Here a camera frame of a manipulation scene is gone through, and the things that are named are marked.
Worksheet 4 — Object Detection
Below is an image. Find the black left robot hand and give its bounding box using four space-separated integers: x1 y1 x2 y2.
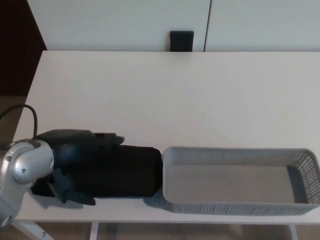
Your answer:
31 128 126 207

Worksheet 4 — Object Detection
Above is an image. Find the black fabric pencil case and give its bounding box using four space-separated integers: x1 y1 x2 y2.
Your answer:
31 144 164 200

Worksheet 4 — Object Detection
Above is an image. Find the dark brown wooden panel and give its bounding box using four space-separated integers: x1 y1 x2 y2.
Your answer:
0 0 49 97

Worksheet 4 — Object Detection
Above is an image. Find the white cabinet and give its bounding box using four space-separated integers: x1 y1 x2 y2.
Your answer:
26 0 320 53

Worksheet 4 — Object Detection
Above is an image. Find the black rectangular pad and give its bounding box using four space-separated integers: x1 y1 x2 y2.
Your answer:
169 30 196 53

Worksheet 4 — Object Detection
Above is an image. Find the grey perforated plastic basket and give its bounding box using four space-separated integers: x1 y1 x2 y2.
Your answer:
162 145 320 217

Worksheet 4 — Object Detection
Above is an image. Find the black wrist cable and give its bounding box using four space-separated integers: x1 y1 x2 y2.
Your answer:
0 104 39 138

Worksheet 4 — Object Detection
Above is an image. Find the white metal table leg frame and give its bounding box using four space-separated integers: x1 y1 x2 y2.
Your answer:
289 223 300 240
14 219 100 240

